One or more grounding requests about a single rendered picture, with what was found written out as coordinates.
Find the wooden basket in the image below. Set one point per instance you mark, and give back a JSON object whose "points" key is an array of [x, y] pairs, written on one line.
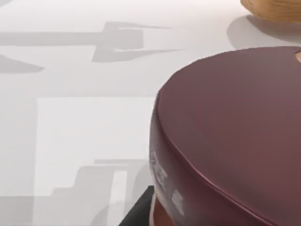
{"points": [[275, 9]]}

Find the dark red round container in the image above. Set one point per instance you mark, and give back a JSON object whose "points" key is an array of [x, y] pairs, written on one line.
{"points": [[225, 131]]}

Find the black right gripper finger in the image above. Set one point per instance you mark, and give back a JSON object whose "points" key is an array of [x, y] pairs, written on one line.
{"points": [[141, 209]]}

